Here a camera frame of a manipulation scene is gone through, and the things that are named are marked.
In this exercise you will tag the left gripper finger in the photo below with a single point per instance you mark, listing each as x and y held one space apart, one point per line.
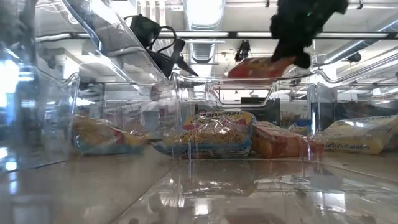
186 68
179 49

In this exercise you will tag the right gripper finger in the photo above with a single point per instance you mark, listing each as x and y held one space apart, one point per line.
301 60
283 53

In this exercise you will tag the red ramen pack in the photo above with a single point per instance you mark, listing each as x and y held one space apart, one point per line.
276 141
255 68

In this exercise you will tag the yellow creamy chicken ramen pack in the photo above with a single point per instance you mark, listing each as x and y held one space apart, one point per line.
357 137

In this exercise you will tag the overhead light bar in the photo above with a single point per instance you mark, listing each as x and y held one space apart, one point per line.
211 34

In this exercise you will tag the black ceiling hook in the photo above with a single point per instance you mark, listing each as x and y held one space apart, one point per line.
266 3
360 4

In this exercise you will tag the black ceiling dome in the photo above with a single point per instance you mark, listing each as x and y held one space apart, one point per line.
354 57

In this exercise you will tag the silver ceiling pipe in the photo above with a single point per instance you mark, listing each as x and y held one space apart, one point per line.
357 45

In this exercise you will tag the dark background cabinet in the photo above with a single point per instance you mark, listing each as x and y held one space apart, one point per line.
357 110

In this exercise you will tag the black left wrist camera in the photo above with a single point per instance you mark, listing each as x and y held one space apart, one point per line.
143 29

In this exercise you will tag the silver ventilation duct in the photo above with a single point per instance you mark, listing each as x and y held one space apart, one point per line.
203 18

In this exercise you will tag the black ceiling camera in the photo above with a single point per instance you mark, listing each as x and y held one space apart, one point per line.
243 51

